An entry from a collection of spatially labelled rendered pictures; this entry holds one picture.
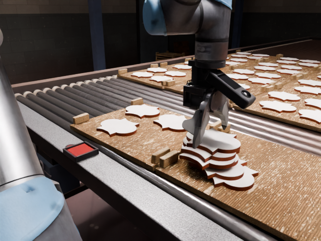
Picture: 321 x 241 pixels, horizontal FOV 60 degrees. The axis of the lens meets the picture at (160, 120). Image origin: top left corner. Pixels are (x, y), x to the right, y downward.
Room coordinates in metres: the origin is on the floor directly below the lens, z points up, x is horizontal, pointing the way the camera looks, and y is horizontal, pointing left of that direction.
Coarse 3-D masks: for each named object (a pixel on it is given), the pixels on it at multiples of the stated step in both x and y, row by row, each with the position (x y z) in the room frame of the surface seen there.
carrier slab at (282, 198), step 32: (256, 160) 0.65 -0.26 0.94; (288, 160) 0.65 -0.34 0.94; (320, 160) 0.65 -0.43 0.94; (224, 192) 0.51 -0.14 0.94; (256, 192) 0.51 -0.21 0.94; (288, 192) 0.51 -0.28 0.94; (320, 192) 0.51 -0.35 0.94; (256, 224) 0.42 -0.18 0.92; (288, 224) 0.41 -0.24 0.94; (320, 224) 0.41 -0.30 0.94
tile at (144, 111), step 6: (126, 108) 1.04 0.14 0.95; (132, 108) 1.04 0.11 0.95; (138, 108) 1.04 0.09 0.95; (144, 108) 1.04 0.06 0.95; (150, 108) 1.04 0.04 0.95; (156, 108) 1.04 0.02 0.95; (126, 114) 0.99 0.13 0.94; (132, 114) 0.98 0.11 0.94; (138, 114) 0.97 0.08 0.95; (144, 114) 0.97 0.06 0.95; (150, 114) 0.97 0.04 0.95; (156, 114) 0.98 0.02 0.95
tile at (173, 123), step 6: (168, 114) 0.97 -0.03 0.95; (156, 120) 0.91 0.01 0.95; (162, 120) 0.91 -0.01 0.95; (168, 120) 0.91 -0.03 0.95; (174, 120) 0.91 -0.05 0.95; (180, 120) 0.91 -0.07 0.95; (162, 126) 0.86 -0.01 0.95; (168, 126) 0.86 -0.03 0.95; (174, 126) 0.86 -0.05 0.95; (180, 126) 0.86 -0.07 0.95
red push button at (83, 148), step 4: (84, 144) 0.76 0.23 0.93; (72, 148) 0.73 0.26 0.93; (76, 148) 0.73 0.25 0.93; (80, 148) 0.73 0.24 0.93; (84, 148) 0.73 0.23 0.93; (88, 148) 0.73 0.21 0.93; (92, 148) 0.73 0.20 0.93; (72, 152) 0.71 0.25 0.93; (76, 152) 0.71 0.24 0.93; (80, 152) 0.71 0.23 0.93; (84, 152) 0.71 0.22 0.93
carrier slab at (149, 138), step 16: (112, 112) 1.02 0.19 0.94; (160, 112) 1.02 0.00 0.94; (80, 128) 0.87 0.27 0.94; (144, 128) 0.87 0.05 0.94; (160, 128) 0.87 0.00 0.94; (208, 128) 0.87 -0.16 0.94; (112, 144) 0.74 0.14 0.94; (128, 144) 0.74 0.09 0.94; (144, 144) 0.74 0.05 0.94; (160, 144) 0.74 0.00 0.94; (176, 144) 0.74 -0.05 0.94; (144, 160) 0.65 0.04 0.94
